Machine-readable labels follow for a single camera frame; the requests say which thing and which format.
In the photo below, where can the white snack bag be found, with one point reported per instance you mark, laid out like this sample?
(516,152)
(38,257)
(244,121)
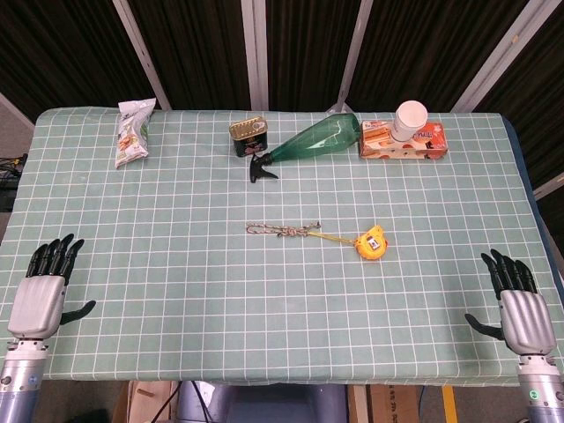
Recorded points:
(132,132)

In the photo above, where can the printed cardboard box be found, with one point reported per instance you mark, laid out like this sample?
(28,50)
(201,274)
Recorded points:
(392,405)

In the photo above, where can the yellow strip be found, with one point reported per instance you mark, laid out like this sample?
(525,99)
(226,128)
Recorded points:
(449,404)

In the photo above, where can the green spray bottle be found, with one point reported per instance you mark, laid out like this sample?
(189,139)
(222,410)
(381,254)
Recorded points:
(317,141)

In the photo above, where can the white partition post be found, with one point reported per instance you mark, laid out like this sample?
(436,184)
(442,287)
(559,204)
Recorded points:
(493,66)
(352,57)
(255,53)
(141,53)

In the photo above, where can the green gold tin can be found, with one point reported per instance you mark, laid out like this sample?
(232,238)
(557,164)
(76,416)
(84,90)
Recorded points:
(249,136)

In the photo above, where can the yellow tape measure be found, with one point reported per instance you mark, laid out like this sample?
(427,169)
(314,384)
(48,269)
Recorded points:
(372,250)

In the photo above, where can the white paper cup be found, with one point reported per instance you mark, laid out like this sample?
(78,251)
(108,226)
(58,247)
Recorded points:
(410,121)

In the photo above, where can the wooden table leg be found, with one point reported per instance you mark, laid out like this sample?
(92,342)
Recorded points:
(358,404)

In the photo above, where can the open cardboard box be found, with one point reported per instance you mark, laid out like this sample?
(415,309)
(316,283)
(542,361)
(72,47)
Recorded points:
(147,403)

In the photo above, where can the green checked tablecloth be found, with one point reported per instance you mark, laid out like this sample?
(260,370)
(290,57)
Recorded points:
(220,286)

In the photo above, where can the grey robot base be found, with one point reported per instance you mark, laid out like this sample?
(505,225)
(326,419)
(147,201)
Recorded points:
(264,403)

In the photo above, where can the orange snack box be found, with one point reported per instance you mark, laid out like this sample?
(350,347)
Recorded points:
(379,143)

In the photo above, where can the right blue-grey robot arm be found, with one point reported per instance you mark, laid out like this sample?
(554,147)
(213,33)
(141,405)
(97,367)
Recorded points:
(539,388)

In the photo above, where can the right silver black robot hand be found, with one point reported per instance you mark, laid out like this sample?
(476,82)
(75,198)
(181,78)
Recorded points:
(526,321)

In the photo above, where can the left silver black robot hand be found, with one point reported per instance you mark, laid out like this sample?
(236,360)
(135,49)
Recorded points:
(37,308)

